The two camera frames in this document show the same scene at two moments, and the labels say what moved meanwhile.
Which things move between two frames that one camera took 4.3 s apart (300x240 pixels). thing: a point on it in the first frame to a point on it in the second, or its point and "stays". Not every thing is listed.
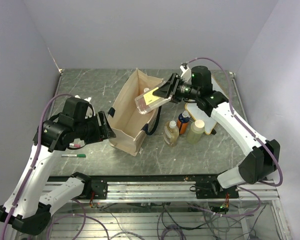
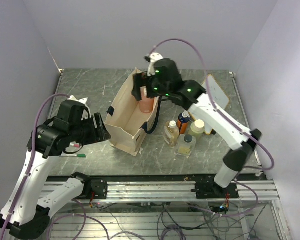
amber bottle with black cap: [147, 100] to [184, 145]
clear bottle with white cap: [171, 133] stays
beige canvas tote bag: [133, 129] stays
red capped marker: [74, 145] stays
